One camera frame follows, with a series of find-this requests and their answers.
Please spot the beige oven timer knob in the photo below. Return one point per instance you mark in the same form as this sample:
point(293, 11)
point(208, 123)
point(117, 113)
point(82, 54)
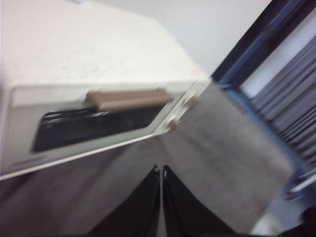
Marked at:
point(174, 123)

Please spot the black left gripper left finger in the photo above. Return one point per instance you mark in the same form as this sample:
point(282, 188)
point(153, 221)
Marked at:
point(138, 212)

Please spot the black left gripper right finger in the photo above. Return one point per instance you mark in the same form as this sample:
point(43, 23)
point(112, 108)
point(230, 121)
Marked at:
point(185, 212)

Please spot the dark blue metal frame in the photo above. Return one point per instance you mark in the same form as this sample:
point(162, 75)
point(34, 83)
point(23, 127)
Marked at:
point(256, 37)

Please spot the beige oven temperature knob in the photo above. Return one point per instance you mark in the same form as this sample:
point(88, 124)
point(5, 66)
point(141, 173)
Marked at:
point(190, 101)

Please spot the white Toshiba toaster oven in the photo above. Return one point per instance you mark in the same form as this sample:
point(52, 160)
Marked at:
point(74, 49)

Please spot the grey slatted blind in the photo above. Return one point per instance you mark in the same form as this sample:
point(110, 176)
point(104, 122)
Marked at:
point(291, 98)

